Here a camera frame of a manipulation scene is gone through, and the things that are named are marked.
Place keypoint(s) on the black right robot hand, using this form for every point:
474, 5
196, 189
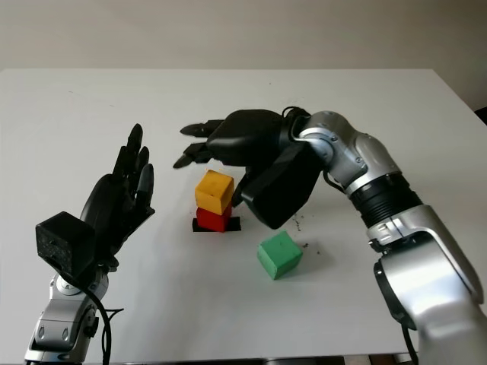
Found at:
247, 137

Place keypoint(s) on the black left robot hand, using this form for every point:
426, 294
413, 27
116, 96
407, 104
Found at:
112, 205

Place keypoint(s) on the yellow wooden block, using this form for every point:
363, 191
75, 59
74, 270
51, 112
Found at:
213, 190

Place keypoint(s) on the red wooden block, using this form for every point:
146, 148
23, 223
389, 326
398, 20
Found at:
211, 220

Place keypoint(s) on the green wooden block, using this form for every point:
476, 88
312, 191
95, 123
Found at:
277, 252

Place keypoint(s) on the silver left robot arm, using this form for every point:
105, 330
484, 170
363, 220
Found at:
61, 327

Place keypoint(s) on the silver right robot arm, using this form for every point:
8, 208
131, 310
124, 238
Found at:
418, 247

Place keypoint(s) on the black tape strip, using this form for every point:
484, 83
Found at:
235, 225

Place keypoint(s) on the dark object beside table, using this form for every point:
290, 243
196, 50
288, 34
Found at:
482, 117

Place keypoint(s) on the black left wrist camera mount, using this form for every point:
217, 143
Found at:
64, 243

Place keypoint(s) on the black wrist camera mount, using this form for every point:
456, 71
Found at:
281, 190
64, 243

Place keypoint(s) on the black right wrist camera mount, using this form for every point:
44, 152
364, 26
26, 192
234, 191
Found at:
281, 190

